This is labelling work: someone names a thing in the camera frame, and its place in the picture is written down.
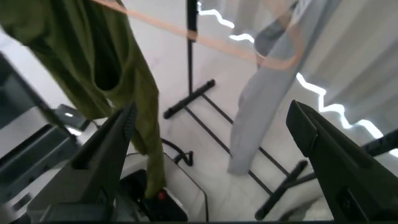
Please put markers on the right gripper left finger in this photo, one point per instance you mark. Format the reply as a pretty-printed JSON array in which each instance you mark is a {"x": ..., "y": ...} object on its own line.
[{"x": 77, "y": 193}]

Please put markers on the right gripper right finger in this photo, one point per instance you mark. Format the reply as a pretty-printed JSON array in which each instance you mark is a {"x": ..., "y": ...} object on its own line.
[{"x": 348, "y": 180}]

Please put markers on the green garment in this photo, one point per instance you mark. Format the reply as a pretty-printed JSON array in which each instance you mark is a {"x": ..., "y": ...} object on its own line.
[{"x": 77, "y": 46}]

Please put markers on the pink clothes hanger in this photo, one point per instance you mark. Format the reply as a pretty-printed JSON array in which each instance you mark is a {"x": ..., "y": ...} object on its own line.
[{"x": 217, "y": 43}]

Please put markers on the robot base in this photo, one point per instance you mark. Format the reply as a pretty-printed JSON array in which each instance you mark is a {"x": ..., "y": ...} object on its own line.
[{"x": 31, "y": 155}]

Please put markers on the black clothes rack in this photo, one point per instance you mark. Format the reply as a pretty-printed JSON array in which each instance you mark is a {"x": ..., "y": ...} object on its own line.
[{"x": 189, "y": 62}]

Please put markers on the black power adapter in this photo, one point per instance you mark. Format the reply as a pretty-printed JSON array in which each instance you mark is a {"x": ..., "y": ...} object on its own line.
[{"x": 74, "y": 119}]

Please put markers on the white curtain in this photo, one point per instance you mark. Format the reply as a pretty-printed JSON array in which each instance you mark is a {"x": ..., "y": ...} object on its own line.
[{"x": 357, "y": 62}]

